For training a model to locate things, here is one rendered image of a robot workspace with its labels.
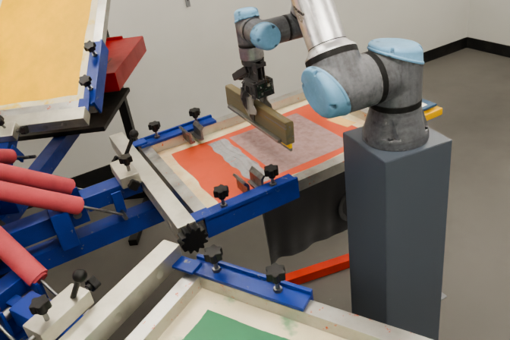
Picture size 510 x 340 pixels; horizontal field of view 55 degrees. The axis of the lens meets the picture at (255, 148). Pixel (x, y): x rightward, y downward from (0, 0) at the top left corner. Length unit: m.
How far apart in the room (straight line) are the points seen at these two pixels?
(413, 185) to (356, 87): 0.29
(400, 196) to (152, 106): 2.73
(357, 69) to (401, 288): 0.61
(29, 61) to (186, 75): 1.74
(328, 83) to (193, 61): 2.76
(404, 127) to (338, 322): 0.44
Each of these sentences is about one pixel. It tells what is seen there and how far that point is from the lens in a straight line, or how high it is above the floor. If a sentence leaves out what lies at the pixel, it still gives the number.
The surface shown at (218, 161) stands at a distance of 1.67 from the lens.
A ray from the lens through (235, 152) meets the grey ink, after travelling 1.70.
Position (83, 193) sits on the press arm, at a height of 1.04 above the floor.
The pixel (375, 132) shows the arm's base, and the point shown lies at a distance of 1.14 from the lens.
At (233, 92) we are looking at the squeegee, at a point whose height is 1.14.
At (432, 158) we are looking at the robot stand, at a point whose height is 1.17.
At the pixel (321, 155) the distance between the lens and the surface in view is 1.62.
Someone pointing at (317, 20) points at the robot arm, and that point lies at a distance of 1.05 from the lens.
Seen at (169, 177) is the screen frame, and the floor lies 0.99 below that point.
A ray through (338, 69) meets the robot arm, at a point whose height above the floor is 1.42.
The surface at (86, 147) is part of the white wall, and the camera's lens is 3.65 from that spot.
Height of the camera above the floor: 1.76
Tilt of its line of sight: 28 degrees down
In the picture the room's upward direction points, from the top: 9 degrees counter-clockwise
